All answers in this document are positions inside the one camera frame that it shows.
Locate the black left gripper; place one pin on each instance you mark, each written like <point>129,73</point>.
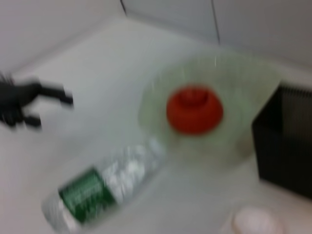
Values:
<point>11,102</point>

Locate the clear green-label water bottle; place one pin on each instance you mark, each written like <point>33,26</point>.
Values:
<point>97,185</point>

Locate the red-orange knitted toy orange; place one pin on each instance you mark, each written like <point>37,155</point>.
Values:
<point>195,112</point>

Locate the white paper ball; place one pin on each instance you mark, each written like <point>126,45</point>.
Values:
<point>256,220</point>

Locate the green wavy glass fruit plate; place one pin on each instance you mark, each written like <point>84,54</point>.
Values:
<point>236,80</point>

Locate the black mesh pen holder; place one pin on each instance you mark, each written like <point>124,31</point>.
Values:
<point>285,146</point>

